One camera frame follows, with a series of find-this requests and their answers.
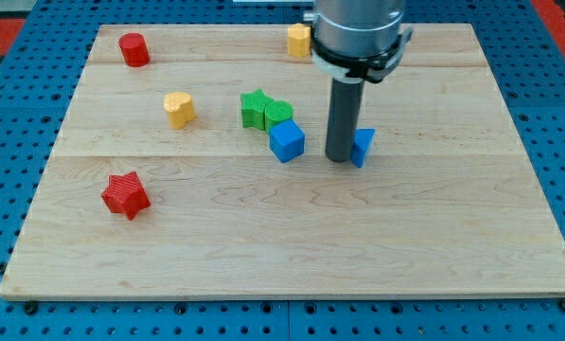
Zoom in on green star block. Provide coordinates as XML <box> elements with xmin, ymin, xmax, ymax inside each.
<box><xmin>240</xmin><ymin>89</ymin><xmax>274</xmax><ymax>131</ymax></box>

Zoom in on blue triangle block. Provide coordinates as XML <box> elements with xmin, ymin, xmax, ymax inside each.
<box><xmin>350</xmin><ymin>128</ymin><xmax>376</xmax><ymax>168</ymax></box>

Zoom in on yellow heart block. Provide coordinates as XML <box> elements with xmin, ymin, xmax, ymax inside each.
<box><xmin>163</xmin><ymin>92</ymin><xmax>197</xmax><ymax>129</ymax></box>

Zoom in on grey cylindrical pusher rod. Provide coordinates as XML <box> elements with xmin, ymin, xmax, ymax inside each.
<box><xmin>325</xmin><ymin>79</ymin><xmax>364</xmax><ymax>163</ymax></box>

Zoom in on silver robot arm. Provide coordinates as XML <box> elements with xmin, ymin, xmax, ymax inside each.
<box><xmin>310</xmin><ymin>0</ymin><xmax>413</xmax><ymax>163</ymax></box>

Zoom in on green cylinder block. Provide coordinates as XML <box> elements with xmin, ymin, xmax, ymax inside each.
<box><xmin>264</xmin><ymin>100</ymin><xmax>294</xmax><ymax>132</ymax></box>

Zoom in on yellow hexagon block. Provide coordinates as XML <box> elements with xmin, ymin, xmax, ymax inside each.
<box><xmin>287</xmin><ymin>23</ymin><xmax>311</xmax><ymax>58</ymax></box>

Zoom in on blue cube block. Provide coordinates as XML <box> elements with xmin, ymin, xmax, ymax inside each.
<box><xmin>269</xmin><ymin>119</ymin><xmax>305</xmax><ymax>163</ymax></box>

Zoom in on red star block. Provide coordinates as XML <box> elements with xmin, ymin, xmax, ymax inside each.
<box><xmin>101</xmin><ymin>171</ymin><xmax>151</xmax><ymax>221</ymax></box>

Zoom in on red cylinder block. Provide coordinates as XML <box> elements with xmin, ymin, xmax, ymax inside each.
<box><xmin>118</xmin><ymin>32</ymin><xmax>150</xmax><ymax>67</ymax></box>

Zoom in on wooden board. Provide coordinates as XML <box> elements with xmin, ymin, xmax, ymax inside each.
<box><xmin>0</xmin><ymin>24</ymin><xmax>565</xmax><ymax>301</ymax></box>

